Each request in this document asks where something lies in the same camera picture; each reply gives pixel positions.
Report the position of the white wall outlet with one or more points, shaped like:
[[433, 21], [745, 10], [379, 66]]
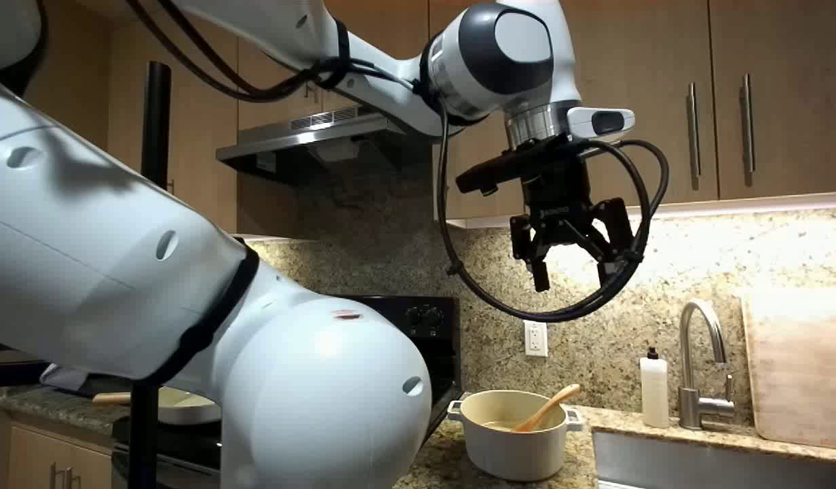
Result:
[[536, 342]]

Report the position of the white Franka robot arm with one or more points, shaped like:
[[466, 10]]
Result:
[[73, 253]]

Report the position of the black vertical pole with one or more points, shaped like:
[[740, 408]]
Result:
[[155, 127]]

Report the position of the cream frying pan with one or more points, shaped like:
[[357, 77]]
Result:
[[187, 407]]

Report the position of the white soap bottle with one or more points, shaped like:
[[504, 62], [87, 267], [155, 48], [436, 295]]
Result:
[[656, 396]]

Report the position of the wooden cutting board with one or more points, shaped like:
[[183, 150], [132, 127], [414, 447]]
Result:
[[801, 371]]

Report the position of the white pot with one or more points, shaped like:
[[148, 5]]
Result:
[[514, 453]]

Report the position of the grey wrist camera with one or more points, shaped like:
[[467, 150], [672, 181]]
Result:
[[604, 121]]

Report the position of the stainless steel sink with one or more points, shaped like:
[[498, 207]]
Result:
[[706, 464]]

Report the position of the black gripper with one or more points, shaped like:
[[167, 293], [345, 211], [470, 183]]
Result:
[[555, 181]]

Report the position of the wooden cooking stick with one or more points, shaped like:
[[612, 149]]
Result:
[[550, 408]]

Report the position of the steel range hood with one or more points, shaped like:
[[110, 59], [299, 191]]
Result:
[[292, 146]]

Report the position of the wooden upper cabinet door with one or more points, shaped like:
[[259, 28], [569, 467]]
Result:
[[798, 92], [272, 100], [652, 73], [489, 207], [391, 24]]

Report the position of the tall wooden cabinet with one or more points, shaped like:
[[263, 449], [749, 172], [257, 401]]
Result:
[[201, 117]]

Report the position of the chrome sink faucet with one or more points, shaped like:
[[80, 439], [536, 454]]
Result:
[[691, 399]]

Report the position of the wooden lower cabinet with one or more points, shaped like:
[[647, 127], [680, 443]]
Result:
[[38, 453]]

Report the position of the grey cloth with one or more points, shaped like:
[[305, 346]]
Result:
[[65, 380]]

